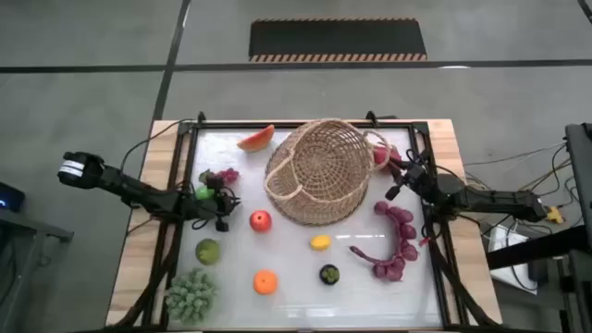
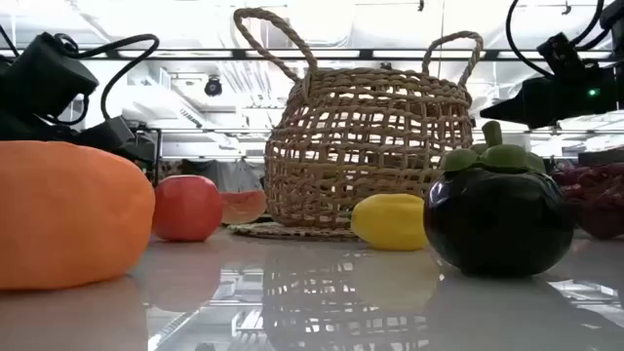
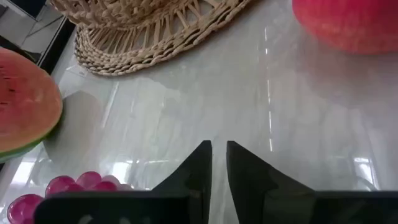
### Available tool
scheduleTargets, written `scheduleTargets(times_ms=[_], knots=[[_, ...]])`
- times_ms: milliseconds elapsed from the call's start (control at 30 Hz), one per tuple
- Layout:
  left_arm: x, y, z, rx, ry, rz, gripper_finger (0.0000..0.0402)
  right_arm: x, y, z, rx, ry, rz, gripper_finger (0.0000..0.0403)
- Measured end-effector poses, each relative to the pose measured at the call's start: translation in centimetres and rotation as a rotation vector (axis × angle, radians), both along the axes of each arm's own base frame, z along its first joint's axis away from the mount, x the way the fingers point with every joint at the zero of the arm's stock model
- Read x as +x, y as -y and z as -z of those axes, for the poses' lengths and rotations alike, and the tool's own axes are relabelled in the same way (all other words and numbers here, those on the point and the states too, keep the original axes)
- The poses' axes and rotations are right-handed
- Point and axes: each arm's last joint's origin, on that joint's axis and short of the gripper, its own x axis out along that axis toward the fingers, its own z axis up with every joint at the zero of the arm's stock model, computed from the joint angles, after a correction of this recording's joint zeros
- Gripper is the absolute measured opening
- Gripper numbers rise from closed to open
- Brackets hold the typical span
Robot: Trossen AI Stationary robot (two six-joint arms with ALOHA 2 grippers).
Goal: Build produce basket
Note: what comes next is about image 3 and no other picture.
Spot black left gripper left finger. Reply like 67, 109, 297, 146
33, 139, 213, 224

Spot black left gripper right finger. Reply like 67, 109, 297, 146
226, 140, 398, 224

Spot red fruits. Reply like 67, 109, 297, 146
0, 47, 63, 164

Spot red apple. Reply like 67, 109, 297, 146
291, 0, 398, 55

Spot red grape bunch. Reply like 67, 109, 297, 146
6, 170, 135, 224

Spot woven straw basket with handles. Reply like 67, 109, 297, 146
49, 0, 253, 77

